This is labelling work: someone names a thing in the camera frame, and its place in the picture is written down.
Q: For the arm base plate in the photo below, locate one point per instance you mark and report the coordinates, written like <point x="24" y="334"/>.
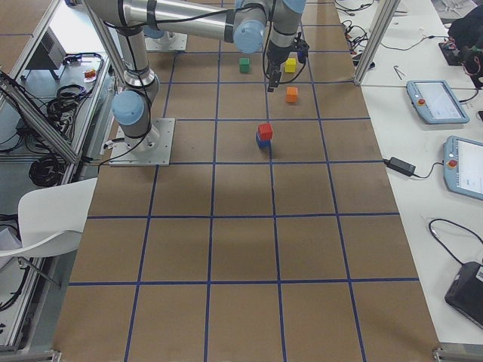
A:
<point x="155" y="149"/>
<point x="169" y="42"/>

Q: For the red wooden block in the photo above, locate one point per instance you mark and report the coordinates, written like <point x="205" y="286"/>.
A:
<point x="265" y="131"/>

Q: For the allen key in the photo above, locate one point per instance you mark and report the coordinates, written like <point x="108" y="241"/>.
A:
<point x="398" y="72"/>

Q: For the black power adapter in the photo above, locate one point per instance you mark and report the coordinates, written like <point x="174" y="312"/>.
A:
<point x="400" y="166"/>

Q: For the red snack packet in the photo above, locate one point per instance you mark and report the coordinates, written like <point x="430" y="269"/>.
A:
<point x="90" y="76"/>

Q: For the black laptop device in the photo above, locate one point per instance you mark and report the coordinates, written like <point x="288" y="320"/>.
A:
<point x="465" y="292"/>

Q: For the aluminium frame post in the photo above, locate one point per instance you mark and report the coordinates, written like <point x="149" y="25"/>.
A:
<point x="384" y="13"/>

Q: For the blue wooden block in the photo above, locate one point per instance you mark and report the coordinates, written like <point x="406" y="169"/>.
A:
<point x="262" y="144"/>

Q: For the green wooden block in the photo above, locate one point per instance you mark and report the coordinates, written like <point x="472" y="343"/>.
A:
<point x="244" y="65"/>

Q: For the blue teach pendant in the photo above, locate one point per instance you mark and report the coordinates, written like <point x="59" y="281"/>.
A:
<point x="463" y="166"/>
<point x="435" y="102"/>

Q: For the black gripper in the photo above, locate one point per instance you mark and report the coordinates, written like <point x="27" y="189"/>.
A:
<point x="274" y="57"/>

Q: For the far blue teach pendant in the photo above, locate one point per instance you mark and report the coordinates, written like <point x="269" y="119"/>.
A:
<point x="435" y="102"/>

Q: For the orange wooden block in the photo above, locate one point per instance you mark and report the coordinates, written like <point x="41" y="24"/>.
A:
<point x="291" y="95"/>

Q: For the yellow wooden block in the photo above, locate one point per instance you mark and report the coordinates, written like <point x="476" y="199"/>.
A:
<point x="290" y="65"/>

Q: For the white chair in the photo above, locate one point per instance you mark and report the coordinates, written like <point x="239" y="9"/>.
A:
<point x="52" y="220"/>

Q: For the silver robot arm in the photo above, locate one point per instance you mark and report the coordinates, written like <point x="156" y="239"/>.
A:
<point x="250" y="26"/>

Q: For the near blue teach pendant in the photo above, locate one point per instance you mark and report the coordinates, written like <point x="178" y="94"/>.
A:
<point x="463" y="166"/>

